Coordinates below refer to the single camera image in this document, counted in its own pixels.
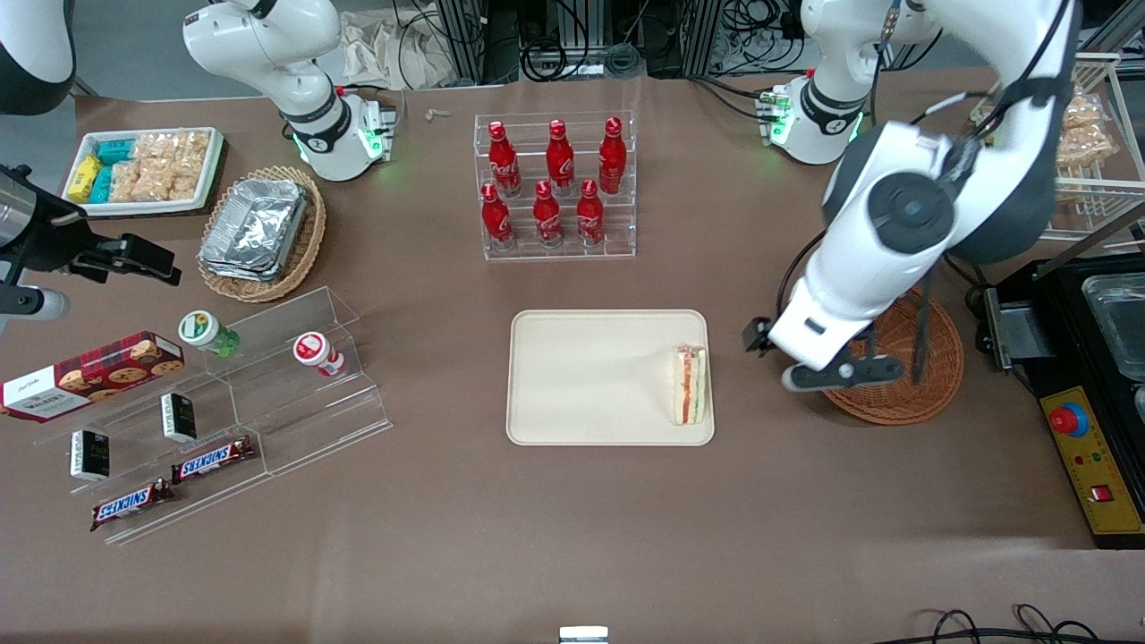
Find round brown wicker basket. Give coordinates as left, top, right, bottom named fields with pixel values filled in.
left=818, top=286, right=965, bottom=426

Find black cable bundle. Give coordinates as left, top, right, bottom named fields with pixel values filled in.
left=716, top=0, right=806, bottom=72

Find white rectangular snack tray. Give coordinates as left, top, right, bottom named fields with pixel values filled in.
left=59, top=126, right=228, bottom=218

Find red tartan cookie box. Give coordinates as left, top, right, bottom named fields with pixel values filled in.
left=0, top=331, right=186, bottom=423

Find green cap drink bottle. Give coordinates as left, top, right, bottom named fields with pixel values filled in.
left=177, top=309, right=242, bottom=359

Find snickers chocolate bar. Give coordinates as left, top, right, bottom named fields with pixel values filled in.
left=170, top=436, right=256, bottom=484
left=89, top=479, right=175, bottom=532

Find clear acrylic bottle rack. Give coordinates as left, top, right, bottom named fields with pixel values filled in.
left=474, top=110, right=638, bottom=262

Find clear rectangular container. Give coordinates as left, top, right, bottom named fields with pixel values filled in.
left=1081, top=273, right=1145, bottom=386

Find red cap drink bottle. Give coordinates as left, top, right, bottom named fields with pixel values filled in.
left=293, top=331, right=346, bottom=379

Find beige plastic tray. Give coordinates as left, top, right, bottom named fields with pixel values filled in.
left=506, top=309, right=716, bottom=446

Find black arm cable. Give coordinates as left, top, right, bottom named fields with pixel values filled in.
left=774, top=0, right=1074, bottom=387

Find triangular sandwich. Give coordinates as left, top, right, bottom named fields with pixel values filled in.
left=666, top=343, right=708, bottom=427

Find yellow snack packet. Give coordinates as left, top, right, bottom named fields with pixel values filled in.
left=67, top=155, right=101, bottom=203

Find stacked aluminium foil trays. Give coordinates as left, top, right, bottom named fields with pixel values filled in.
left=199, top=177, right=310, bottom=283

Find aluminium frame post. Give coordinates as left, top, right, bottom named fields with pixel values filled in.
left=680, top=0, right=717, bottom=77
left=437, top=0, right=488, bottom=83

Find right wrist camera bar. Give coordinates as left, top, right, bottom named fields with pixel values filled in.
left=0, top=286, right=70, bottom=324

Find clear acrylic stepped shelf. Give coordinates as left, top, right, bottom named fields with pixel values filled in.
left=31, top=286, right=394, bottom=547

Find black control machine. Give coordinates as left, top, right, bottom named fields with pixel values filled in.
left=975, top=255, right=1145, bottom=548

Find yellow control panel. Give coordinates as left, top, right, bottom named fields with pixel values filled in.
left=1040, top=385, right=1145, bottom=536

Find black floor cables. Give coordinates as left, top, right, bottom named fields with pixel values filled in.
left=895, top=604, right=1103, bottom=644

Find cracker bag on rack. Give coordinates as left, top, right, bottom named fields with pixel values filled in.
left=1056, top=89, right=1119, bottom=171

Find red cola bottle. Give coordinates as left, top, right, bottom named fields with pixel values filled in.
left=488, top=121, right=522, bottom=198
left=533, top=180, right=564, bottom=248
left=546, top=118, right=576, bottom=196
left=576, top=178, right=606, bottom=246
left=480, top=182, right=514, bottom=250
left=598, top=116, right=627, bottom=195

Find white wire rack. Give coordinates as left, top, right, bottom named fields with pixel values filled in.
left=971, top=52, right=1145, bottom=242

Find oval light wicker basket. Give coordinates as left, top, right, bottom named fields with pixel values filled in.
left=197, top=165, right=327, bottom=303

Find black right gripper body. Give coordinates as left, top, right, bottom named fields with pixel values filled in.
left=16, top=204, right=122, bottom=278

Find small black white box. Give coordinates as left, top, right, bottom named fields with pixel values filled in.
left=160, top=392, right=198, bottom=444
left=70, top=429, right=111, bottom=482

